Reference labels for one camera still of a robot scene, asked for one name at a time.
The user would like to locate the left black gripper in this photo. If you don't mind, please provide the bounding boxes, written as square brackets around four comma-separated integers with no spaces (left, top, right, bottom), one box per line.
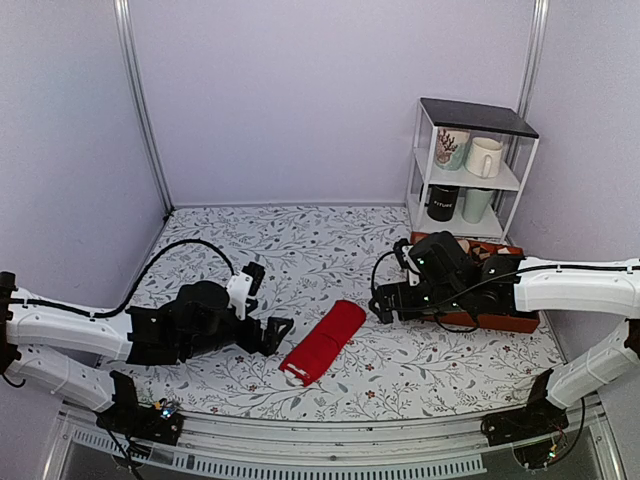
[181,302,294,360]

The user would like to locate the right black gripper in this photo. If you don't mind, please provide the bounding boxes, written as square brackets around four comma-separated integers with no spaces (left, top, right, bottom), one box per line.
[371,281,468,324]

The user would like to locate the red sock pair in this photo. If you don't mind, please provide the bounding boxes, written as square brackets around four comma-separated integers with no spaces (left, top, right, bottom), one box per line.
[279,300,366,387]

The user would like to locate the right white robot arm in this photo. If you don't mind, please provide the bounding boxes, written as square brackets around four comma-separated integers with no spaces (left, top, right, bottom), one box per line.
[369,231,639,436]

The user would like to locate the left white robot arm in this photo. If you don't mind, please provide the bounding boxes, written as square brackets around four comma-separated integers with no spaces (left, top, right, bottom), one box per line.
[1,272,294,434]

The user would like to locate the tan rolled socks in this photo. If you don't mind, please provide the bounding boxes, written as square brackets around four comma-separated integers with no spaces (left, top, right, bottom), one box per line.
[457,239,481,254]

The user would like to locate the floral tablecloth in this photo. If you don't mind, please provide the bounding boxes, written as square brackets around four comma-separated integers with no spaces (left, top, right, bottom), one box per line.
[106,206,563,422]

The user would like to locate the black mug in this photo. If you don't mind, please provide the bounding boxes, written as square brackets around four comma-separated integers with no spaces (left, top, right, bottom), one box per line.
[427,185,459,222]

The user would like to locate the pale green cup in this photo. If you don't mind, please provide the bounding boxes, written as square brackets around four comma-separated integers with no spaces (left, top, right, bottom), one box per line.
[462,188,494,224]

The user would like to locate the orange wooden divided tray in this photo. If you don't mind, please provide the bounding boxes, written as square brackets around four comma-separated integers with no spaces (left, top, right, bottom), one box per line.
[399,231,542,335]

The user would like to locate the white shelf rack black top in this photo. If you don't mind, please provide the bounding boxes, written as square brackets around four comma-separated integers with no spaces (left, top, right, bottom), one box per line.
[406,98,540,243]

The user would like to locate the coral pattern mug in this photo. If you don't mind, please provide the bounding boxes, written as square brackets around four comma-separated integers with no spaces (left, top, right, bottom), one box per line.
[435,127,470,171]

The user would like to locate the white ribbed mug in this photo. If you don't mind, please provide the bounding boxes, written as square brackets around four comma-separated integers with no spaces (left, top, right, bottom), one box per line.
[465,137,504,179]

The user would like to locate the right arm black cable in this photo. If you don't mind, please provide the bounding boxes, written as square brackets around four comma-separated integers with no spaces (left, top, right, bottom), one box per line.
[368,249,640,333]

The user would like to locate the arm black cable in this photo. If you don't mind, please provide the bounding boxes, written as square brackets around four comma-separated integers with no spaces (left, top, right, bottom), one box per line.
[0,238,236,319]
[368,249,640,333]

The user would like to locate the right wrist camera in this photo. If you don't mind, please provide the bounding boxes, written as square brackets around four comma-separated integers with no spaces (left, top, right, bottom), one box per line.
[392,238,420,287]

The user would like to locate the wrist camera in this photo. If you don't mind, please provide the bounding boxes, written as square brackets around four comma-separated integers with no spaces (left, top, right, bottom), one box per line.
[226,262,265,321]
[392,238,420,287]

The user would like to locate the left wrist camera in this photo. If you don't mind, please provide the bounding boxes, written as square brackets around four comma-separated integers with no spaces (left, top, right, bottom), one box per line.
[226,262,265,321]

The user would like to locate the aluminium front rail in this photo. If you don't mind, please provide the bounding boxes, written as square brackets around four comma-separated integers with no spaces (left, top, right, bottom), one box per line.
[43,396,627,479]

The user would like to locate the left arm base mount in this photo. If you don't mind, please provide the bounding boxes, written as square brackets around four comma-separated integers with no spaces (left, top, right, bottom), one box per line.
[96,371,184,446]

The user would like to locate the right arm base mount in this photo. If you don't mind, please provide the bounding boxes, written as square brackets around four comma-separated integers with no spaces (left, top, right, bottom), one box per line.
[480,369,569,470]

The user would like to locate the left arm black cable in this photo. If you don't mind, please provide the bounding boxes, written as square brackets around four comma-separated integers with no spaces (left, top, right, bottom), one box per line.
[0,238,236,319]

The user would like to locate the right aluminium frame post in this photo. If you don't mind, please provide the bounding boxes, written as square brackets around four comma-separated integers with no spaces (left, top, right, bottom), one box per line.
[517,0,550,119]

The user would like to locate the aluminium frame post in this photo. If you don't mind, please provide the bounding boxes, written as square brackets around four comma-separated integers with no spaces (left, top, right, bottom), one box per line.
[517,0,550,119]
[113,0,174,218]

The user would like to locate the left aluminium frame post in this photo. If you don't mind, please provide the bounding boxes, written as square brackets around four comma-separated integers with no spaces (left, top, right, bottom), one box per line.
[113,0,174,218]

